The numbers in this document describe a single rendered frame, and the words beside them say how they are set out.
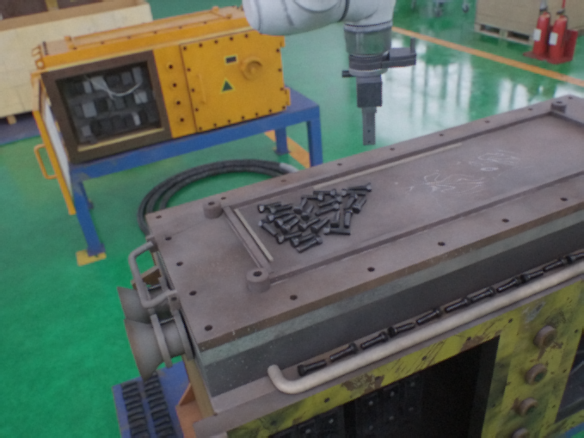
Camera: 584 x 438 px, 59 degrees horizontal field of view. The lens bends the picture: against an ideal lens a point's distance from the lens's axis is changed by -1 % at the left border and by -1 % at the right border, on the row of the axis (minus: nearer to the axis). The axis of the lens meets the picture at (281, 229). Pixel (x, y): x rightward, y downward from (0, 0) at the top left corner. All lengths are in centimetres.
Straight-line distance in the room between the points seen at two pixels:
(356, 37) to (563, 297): 66
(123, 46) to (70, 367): 187
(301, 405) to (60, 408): 200
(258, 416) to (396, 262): 36
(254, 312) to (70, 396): 203
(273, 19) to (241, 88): 266
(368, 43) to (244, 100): 260
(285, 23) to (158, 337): 58
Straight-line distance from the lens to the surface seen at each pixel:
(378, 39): 102
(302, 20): 91
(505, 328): 113
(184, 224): 115
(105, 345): 301
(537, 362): 130
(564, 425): 165
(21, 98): 664
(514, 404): 137
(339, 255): 96
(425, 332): 100
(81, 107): 360
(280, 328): 89
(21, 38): 652
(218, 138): 360
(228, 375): 92
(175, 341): 99
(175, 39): 349
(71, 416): 275
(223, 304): 91
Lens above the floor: 195
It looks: 33 degrees down
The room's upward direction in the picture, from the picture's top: 7 degrees counter-clockwise
